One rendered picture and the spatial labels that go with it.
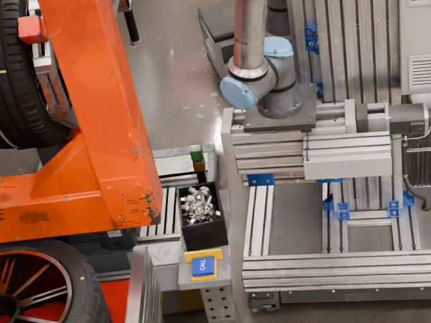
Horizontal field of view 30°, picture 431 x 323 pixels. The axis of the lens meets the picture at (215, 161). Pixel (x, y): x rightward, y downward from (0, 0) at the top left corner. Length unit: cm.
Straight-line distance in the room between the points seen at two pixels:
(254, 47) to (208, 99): 188
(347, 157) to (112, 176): 73
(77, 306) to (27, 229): 36
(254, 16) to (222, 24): 186
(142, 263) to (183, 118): 142
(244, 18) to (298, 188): 113
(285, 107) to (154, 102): 177
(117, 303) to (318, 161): 86
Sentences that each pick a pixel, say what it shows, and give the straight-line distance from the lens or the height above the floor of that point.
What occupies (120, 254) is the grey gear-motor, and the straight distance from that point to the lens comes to 305.
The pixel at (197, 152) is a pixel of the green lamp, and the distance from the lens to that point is 269.
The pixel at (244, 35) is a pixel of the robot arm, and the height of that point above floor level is 118.
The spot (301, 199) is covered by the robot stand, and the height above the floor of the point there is 21.
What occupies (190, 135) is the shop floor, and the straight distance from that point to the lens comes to 388.
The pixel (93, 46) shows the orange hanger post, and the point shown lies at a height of 121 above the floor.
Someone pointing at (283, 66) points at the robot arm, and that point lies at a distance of 241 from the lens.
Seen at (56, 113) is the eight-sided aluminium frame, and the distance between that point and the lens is 287.
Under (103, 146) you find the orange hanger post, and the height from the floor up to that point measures 87.
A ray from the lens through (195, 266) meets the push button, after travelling 255.
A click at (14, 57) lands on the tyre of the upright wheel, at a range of 275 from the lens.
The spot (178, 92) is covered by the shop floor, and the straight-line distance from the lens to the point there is 421.
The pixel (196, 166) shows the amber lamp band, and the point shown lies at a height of 59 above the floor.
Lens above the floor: 229
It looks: 38 degrees down
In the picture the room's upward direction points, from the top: 12 degrees counter-clockwise
